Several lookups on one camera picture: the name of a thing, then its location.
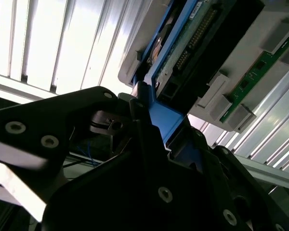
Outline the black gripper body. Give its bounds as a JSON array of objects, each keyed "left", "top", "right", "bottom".
[{"left": 41, "top": 151, "right": 220, "bottom": 231}]

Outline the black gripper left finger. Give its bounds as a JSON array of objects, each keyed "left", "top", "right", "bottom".
[{"left": 0, "top": 80, "right": 182, "bottom": 210}]

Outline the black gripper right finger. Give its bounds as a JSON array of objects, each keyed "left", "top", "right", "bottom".
[{"left": 183, "top": 117, "right": 289, "bottom": 231}]

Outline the hard disk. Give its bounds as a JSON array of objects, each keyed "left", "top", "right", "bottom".
[{"left": 131, "top": 0, "right": 265, "bottom": 175}]

